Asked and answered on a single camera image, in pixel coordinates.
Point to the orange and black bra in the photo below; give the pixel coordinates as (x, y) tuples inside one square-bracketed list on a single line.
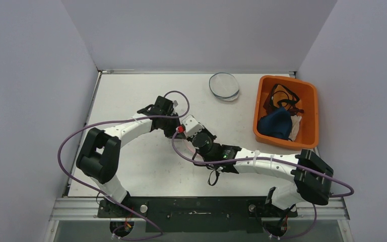
[(282, 97)]

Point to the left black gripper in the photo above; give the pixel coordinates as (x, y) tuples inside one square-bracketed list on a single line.
[(168, 133)]

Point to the beige lace bra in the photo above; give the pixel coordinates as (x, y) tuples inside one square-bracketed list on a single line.
[(296, 120)]

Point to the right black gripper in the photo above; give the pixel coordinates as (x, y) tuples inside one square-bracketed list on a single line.
[(204, 143)]

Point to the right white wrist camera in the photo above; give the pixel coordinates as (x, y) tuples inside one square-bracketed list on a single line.
[(190, 127)]

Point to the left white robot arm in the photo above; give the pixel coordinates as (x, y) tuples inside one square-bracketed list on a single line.
[(100, 151)]

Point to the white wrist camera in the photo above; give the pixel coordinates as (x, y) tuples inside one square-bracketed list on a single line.
[(190, 127), (175, 103)]

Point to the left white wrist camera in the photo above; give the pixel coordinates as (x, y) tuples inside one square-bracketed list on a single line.
[(175, 103)]

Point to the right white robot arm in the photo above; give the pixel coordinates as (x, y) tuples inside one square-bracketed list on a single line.
[(307, 173)]

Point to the blue-trimmed mesh laundry bag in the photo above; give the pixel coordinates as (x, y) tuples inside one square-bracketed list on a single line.
[(224, 86)]

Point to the navy blue bra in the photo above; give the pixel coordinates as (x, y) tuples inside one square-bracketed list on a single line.
[(278, 124)]

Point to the orange plastic bin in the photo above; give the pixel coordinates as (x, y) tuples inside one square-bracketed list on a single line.
[(308, 135)]

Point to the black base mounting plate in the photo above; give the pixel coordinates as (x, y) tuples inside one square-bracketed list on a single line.
[(199, 214)]

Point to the red bra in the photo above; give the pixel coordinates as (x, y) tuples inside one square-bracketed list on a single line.
[(267, 107)]

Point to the pink-trimmed mesh laundry bag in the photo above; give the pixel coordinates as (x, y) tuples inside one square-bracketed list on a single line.
[(191, 149)]

